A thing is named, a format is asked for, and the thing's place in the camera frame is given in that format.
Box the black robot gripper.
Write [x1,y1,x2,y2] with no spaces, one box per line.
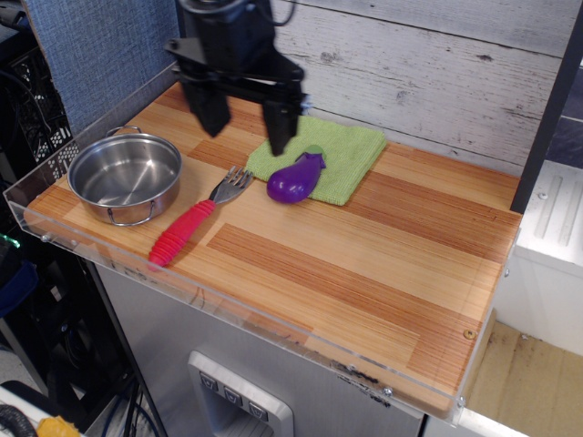
[165,8,310,157]

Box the red handled metal fork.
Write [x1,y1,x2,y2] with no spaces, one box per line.
[148,167,253,268]

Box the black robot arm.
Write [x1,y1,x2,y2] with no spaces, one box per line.
[165,1,307,156]

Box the purple toy eggplant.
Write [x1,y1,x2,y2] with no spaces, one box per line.
[266,145,326,204]

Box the green folded cloth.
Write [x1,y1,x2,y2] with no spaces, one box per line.
[246,116,386,206]

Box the stainless steel pot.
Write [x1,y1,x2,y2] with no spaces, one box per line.
[67,127,182,227]

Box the black plastic crate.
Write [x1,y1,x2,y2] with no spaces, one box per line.
[4,47,72,163]

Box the clear acrylic table guard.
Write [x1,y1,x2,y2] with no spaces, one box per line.
[11,86,520,420]

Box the white toy sink counter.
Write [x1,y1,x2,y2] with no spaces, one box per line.
[493,161,582,355]

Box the yellow object bottom left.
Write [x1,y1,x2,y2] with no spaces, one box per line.
[36,416,81,437]

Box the dark grey right post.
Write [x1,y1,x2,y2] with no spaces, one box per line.
[510,5,582,214]

